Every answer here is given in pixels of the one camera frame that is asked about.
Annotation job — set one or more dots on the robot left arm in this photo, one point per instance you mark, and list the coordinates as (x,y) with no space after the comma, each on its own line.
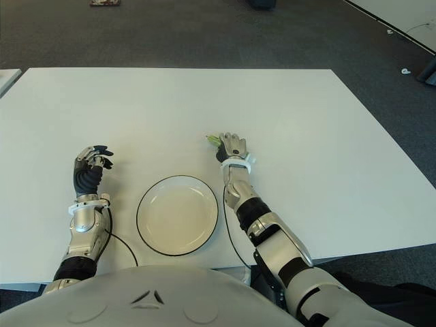
(81,235)

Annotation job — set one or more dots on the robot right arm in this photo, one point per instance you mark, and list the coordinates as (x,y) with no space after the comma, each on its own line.
(272,238)

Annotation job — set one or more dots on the white plate black rim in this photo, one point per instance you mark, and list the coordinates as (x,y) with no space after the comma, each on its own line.
(177,218)

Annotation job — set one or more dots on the grey blue chair base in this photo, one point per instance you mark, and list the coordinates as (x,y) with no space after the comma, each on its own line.
(429,71)

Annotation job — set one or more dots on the flat red black object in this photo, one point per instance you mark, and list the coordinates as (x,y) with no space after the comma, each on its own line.
(105,2)

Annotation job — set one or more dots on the dark equipment case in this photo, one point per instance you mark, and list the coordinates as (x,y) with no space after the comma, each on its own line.
(261,3)

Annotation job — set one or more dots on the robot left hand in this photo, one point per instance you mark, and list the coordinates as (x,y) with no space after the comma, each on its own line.
(85,175)

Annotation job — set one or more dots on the black cloth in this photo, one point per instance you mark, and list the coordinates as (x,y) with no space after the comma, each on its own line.
(391,299)

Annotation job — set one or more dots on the white side table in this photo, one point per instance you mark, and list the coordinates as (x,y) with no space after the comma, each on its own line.
(7,80)

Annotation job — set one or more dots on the grey robot torso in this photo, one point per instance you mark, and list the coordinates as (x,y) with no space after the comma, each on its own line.
(153,299)

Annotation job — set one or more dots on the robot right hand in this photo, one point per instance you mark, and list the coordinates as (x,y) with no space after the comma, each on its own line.
(235,148)

